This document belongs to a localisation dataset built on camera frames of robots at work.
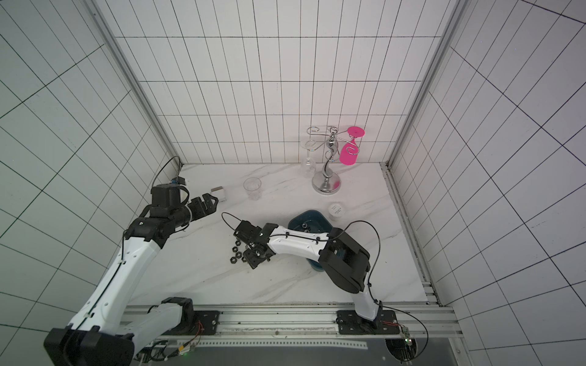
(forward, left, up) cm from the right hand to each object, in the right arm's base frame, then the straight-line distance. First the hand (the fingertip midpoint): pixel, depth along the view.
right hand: (250, 260), depth 84 cm
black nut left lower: (+5, +8, -3) cm, 10 cm away
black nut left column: (+8, +7, -3) cm, 11 cm away
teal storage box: (+19, -24, 0) cm, 30 cm away
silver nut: (+17, -20, -1) cm, 26 cm away
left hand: (+11, +14, +18) cm, 26 cm away
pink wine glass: (+37, -37, +24) cm, 57 cm away
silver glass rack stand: (+42, -30, -2) cm, 52 cm away
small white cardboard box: (+32, +22, -1) cm, 39 cm away
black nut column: (+3, +6, -2) cm, 6 cm away
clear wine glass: (+38, -21, +13) cm, 45 cm away
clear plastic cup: (+35, +6, +1) cm, 36 cm away
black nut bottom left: (+1, +7, -2) cm, 8 cm away
